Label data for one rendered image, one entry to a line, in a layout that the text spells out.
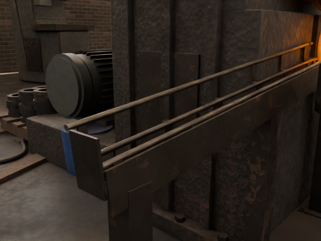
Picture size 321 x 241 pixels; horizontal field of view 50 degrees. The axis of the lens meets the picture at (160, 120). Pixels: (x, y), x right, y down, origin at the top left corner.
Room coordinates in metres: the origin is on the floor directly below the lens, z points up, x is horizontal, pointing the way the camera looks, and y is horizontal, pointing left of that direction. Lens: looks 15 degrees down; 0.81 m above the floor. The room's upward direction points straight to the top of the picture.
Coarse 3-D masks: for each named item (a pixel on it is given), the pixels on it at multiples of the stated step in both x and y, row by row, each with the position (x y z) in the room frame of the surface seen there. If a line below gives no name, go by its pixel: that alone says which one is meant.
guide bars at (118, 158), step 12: (300, 72) 1.10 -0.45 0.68; (276, 84) 0.96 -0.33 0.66; (252, 96) 0.86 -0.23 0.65; (228, 108) 0.78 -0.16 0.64; (192, 120) 0.68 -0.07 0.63; (204, 120) 0.71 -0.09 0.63; (168, 132) 0.62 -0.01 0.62; (180, 132) 0.65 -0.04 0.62; (144, 144) 0.57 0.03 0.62; (120, 156) 0.53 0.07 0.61
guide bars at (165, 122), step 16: (304, 48) 1.34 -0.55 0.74; (304, 64) 1.29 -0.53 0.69; (208, 80) 0.86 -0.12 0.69; (160, 96) 0.73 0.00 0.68; (224, 96) 0.89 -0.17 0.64; (112, 112) 0.63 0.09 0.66; (160, 112) 0.73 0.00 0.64; (192, 112) 0.78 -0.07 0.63; (64, 128) 0.56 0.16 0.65; (80, 128) 0.58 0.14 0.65; (160, 128) 0.69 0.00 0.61
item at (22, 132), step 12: (12, 96) 2.64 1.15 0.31; (24, 96) 2.46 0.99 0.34; (36, 96) 2.29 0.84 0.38; (12, 108) 2.62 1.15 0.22; (24, 108) 2.45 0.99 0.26; (36, 108) 2.30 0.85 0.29; (48, 108) 2.29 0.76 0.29; (0, 120) 2.73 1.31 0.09; (12, 120) 2.55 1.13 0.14; (24, 120) 2.45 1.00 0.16; (0, 132) 2.64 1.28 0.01; (12, 132) 2.58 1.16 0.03; (24, 132) 2.43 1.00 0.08
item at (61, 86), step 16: (64, 64) 1.94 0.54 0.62; (80, 64) 1.92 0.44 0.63; (96, 64) 2.01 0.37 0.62; (112, 64) 2.06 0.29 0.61; (48, 80) 2.07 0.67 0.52; (64, 80) 1.95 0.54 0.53; (80, 80) 1.88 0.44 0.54; (96, 80) 1.95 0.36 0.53; (112, 80) 2.03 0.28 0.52; (48, 96) 2.08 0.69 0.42; (64, 96) 1.96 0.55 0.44; (80, 96) 1.87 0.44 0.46; (96, 96) 1.95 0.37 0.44; (112, 96) 2.01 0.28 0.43; (64, 112) 1.96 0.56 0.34; (80, 112) 1.91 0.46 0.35; (96, 112) 2.18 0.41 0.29; (32, 128) 2.14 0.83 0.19; (48, 128) 2.01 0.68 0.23; (112, 128) 1.95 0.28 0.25; (32, 144) 2.16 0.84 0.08; (48, 144) 2.02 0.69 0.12; (112, 144) 1.65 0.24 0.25; (48, 160) 2.04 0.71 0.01; (64, 160) 1.91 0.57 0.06
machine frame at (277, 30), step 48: (144, 0) 1.41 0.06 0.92; (192, 0) 1.26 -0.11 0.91; (240, 0) 1.13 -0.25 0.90; (288, 0) 1.36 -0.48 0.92; (144, 48) 1.41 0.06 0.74; (192, 48) 1.25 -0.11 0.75; (240, 48) 1.13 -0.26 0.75; (288, 48) 1.25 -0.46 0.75; (144, 96) 1.40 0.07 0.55; (192, 96) 1.24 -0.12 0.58; (240, 96) 1.12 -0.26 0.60; (240, 144) 1.11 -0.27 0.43; (288, 144) 1.32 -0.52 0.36; (192, 192) 1.24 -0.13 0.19; (240, 192) 1.10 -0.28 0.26; (288, 192) 1.36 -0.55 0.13; (192, 240) 1.16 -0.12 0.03; (240, 240) 1.10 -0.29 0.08
